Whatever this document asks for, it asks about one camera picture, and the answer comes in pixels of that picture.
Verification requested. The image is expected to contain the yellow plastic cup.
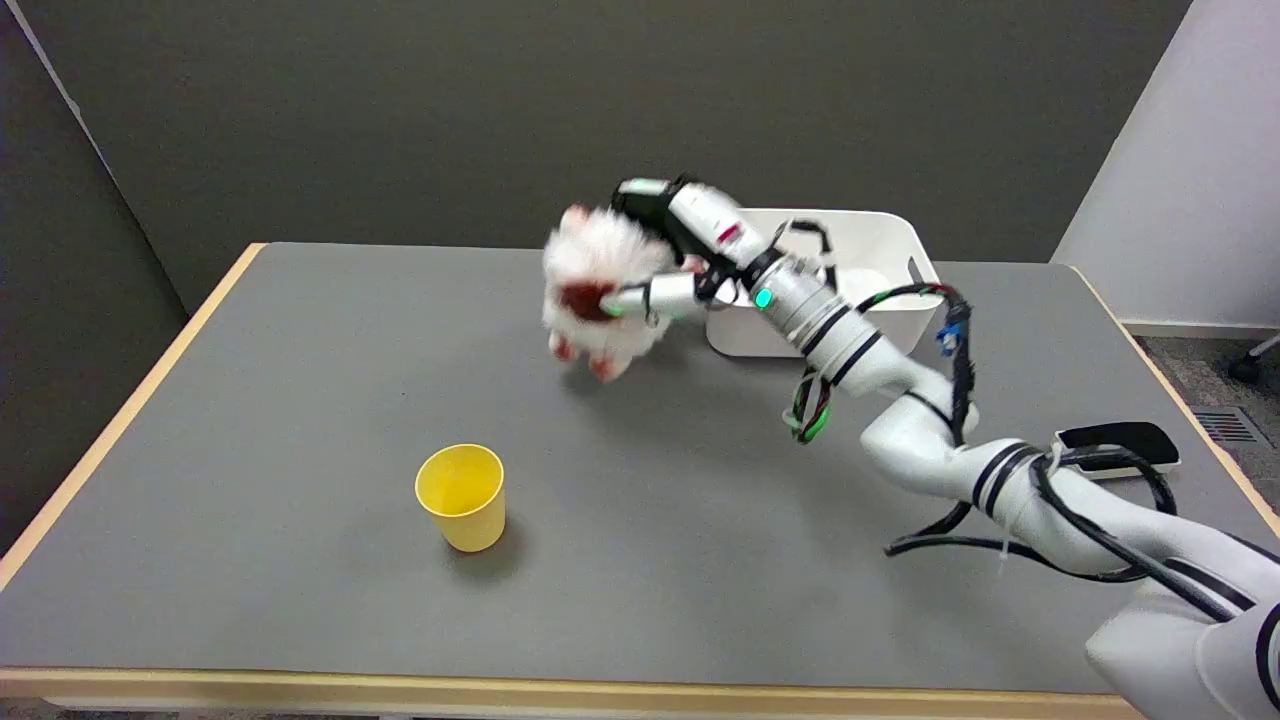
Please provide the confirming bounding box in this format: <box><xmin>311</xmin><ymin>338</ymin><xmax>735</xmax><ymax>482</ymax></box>
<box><xmin>415</xmin><ymin>443</ymin><xmax>507</xmax><ymax>554</ymax></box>

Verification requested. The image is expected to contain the black chair caster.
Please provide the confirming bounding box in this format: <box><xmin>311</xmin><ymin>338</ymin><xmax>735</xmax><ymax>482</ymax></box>
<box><xmin>1228</xmin><ymin>337</ymin><xmax>1280</xmax><ymax>385</ymax></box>

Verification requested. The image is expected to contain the black white flat device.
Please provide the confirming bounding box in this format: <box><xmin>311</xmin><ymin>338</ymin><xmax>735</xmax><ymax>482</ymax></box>
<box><xmin>1054</xmin><ymin>422</ymin><xmax>1182</xmax><ymax>477</ymax></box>

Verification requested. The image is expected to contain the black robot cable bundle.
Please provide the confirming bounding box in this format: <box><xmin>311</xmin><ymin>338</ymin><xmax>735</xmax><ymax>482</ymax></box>
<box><xmin>783</xmin><ymin>283</ymin><xmax>1251</xmax><ymax>623</ymax></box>

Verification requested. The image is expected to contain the white plastic container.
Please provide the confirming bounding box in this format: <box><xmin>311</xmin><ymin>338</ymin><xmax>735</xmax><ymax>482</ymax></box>
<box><xmin>705</xmin><ymin>208</ymin><xmax>944</xmax><ymax>359</ymax></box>

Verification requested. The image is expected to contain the white fluffy plush toy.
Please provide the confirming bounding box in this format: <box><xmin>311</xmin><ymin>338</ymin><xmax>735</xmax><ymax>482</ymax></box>
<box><xmin>541</xmin><ymin>204</ymin><xmax>705</xmax><ymax>384</ymax></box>

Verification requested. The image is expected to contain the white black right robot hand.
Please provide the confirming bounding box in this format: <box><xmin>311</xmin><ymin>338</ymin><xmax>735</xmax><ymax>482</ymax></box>
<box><xmin>603</xmin><ymin>177</ymin><xmax>783</xmax><ymax>321</ymax></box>

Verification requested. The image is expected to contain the metal floor vent grille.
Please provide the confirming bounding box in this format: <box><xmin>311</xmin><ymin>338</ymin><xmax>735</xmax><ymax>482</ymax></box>
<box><xmin>1192</xmin><ymin>407</ymin><xmax>1271</xmax><ymax>447</ymax></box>

